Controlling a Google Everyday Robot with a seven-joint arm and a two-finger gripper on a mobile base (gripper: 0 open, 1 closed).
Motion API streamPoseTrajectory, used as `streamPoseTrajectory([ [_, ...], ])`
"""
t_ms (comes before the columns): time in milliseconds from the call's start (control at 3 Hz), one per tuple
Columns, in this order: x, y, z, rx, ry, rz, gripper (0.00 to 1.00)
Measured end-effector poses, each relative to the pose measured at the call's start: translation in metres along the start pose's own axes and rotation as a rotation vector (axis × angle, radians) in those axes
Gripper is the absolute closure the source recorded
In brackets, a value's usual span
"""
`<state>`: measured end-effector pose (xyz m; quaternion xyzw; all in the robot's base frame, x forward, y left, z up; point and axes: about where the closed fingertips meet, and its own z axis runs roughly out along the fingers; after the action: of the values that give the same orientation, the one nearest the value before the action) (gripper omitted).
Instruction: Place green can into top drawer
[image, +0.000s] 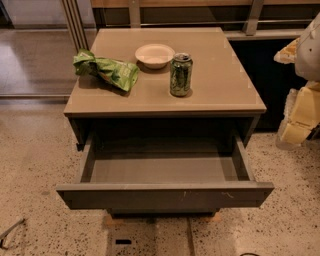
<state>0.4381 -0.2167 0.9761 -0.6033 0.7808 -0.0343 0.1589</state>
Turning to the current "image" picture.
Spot green chip bag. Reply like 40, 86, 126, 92
73, 49, 140, 92

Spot metal rod on floor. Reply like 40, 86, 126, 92
0, 218, 25, 250

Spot open grey top drawer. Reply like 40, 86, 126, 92
56, 134, 274, 214

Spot grey drawer cabinet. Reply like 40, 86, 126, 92
63, 27, 268, 219

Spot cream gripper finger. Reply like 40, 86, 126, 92
274, 38, 299, 64
278, 81, 320, 145

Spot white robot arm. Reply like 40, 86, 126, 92
274, 13, 320, 150

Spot metal railing frame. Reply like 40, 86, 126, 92
58, 0, 320, 49

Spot white paper bowl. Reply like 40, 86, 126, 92
135, 44, 175, 69

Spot green soda can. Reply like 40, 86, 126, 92
170, 53, 193, 97

